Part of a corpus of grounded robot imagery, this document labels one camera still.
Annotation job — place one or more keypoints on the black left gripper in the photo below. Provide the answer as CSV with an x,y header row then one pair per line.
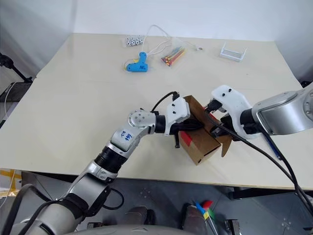
x,y
177,133

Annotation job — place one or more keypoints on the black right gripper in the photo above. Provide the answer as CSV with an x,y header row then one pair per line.
x,y
228,127

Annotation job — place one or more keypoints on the red tape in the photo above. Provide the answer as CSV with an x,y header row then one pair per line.
x,y
185,139

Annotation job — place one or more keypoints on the brown cardboard box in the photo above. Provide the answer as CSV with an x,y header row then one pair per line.
x,y
203,144

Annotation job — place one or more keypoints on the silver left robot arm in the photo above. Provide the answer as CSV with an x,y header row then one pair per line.
x,y
127,137

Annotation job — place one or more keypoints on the yellow floor tape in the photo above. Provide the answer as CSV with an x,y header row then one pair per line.
x,y
7,182

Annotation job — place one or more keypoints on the bag of colourful sticks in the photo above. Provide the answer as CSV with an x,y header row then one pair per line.
x,y
173,57

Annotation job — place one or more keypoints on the colourful flag bundle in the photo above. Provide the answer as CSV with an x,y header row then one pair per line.
x,y
205,208

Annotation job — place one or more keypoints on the blue glue gun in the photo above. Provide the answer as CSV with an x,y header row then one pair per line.
x,y
139,64

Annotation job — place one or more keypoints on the dark rounded shape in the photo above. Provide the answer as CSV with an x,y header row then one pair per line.
x,y
194,216

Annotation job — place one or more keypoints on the bag of white dotted beads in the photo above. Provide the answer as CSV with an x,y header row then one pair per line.
x,y
134,41

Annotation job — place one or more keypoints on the black floor mat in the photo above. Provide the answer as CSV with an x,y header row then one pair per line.
x,y
17,91

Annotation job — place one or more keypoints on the black tripod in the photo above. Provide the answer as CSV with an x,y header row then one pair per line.
x,y
14,69

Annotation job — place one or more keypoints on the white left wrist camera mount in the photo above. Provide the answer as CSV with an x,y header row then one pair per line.
x,y
177,112

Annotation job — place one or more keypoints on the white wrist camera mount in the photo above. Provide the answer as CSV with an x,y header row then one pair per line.
x,y
177,112
234,102

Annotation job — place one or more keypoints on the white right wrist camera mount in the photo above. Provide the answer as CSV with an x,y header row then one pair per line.
x,y
234,102

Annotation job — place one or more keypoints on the small metal floor bracket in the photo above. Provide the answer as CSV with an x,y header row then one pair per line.
x,y
231,224

